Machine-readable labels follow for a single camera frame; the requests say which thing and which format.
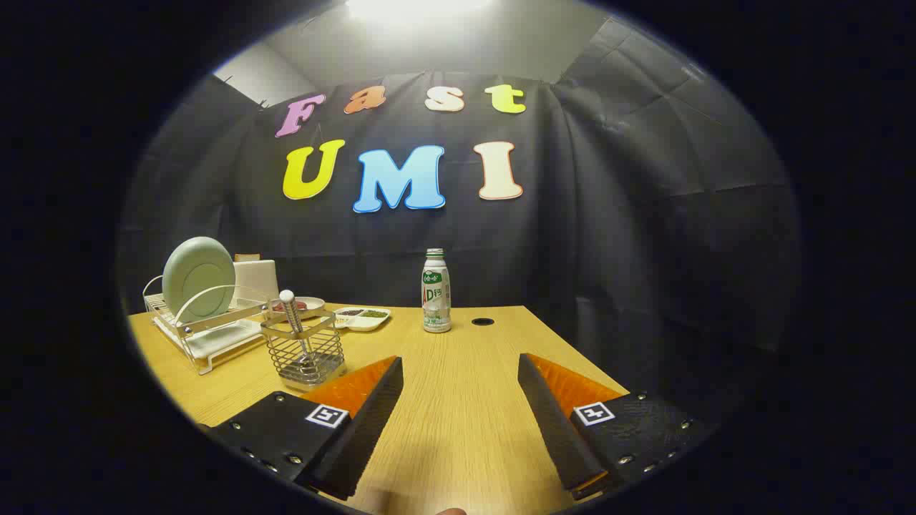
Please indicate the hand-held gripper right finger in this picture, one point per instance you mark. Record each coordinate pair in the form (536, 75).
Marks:
(554, 429)

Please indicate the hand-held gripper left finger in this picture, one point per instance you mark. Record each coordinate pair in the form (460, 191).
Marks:
(365, 429)

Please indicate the metal spoon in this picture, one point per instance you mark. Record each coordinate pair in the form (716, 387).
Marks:
(290, 304)

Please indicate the pale green plate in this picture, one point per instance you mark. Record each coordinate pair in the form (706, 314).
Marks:
(197, 279)

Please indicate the small beige plate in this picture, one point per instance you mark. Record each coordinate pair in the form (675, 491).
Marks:
(313, 303)

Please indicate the white divided condiment tray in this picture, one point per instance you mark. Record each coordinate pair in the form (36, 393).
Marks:
(361, 322)

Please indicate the white drink bottle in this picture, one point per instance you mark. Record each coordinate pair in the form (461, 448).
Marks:
(436, 293)

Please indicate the white toaster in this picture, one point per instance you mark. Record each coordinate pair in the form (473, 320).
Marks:
(257, 280)

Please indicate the black backdrop cloth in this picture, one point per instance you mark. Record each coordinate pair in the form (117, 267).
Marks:
(608, 250)

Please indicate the toast slice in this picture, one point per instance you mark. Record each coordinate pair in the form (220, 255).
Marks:
(247, 257)

